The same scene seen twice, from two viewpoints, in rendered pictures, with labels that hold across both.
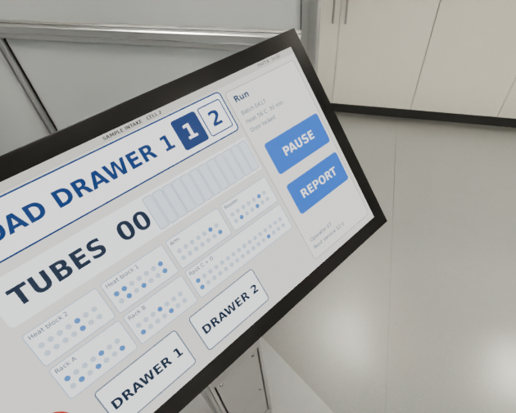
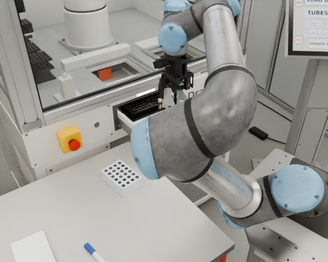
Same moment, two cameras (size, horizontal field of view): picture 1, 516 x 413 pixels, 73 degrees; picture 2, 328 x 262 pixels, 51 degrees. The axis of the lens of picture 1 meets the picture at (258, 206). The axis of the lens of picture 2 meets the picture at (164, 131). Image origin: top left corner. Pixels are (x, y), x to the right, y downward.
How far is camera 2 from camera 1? 1.46 m
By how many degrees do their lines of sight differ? 32
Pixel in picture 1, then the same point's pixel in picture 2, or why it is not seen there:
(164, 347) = (325, 40)
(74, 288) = (317, 17)
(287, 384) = not seen: hidden behind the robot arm
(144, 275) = not seen: outside the picture
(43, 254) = (316, 8)
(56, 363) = (306, 28)
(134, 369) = (317, 40)
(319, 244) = not seen: outside the picture
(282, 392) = not seen: hidden behind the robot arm
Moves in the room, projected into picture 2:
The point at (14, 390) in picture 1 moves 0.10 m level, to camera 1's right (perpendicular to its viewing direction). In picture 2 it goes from (298, 27) to (320, 33)
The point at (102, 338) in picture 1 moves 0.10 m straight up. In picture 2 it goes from (316, 29) to (322, 7)
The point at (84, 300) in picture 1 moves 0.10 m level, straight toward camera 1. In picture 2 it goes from (317, 21) to (327, 28)
